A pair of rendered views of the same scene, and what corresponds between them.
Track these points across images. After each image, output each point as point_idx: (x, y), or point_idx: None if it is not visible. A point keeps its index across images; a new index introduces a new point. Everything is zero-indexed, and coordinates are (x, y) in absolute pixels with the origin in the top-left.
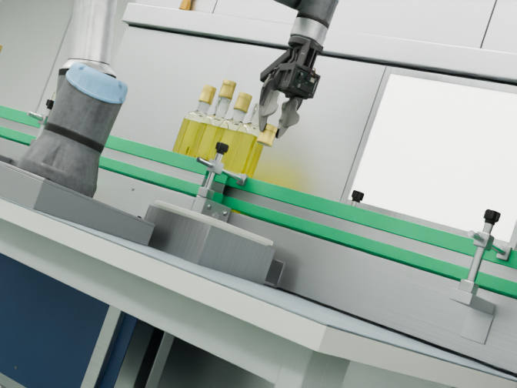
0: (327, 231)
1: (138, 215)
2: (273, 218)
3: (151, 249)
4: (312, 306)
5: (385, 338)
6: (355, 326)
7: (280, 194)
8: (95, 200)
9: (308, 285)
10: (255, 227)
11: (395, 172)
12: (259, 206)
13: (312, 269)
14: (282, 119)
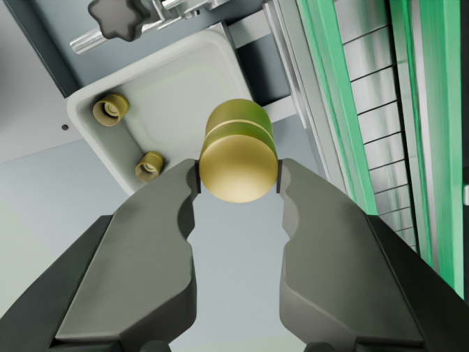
0: (350, 195)
1: (62, 128)
2: (319, 82)
3: (93, 193)
4: (222, 260)
5: (199, 334)
6: (199, 317)
7: (333, 95)
8: (4, 162)
9: (316, 161)
10: (289, 59)
11: None
12: (310, 35)
13: (320, 170)
14: (284, 226)
